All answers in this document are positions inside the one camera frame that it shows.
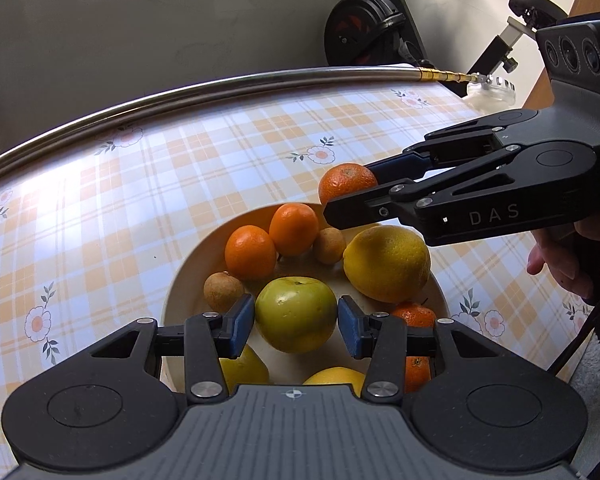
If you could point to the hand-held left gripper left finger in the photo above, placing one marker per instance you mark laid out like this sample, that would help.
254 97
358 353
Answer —
241 327

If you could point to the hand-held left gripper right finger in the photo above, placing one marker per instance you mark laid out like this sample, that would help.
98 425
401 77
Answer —
351 327

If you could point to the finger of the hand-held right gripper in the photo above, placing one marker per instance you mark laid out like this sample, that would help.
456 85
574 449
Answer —
395 162
360 210

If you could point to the orange tangerine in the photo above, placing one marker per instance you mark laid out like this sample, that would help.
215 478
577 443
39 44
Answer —
414 315
294 227
250 252
345 180
417 374

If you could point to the small brown round fruit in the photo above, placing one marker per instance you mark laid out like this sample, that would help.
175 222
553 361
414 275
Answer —
330 245
223 291

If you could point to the yellow lemon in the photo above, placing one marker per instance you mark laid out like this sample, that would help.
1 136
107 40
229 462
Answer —
245 370
335 379

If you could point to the green round fruit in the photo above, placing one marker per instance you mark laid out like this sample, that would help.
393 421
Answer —
295 315

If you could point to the large yellow citrus fruit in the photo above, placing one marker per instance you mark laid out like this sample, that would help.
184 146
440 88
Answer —
386 262

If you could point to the beige round bowl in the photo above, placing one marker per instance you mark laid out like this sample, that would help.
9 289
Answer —
190 285

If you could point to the person's right hand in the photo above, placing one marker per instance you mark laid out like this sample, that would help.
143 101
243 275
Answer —
555 262

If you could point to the black exercise bike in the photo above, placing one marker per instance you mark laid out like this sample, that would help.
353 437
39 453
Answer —
360 25

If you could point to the checked yellow floral tablecloth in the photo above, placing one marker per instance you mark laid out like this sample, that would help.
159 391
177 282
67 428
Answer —
105 210

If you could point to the long metal pole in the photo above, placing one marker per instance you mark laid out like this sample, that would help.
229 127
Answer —
180 92

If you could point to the white towel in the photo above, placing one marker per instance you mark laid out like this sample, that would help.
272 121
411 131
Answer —
597 395

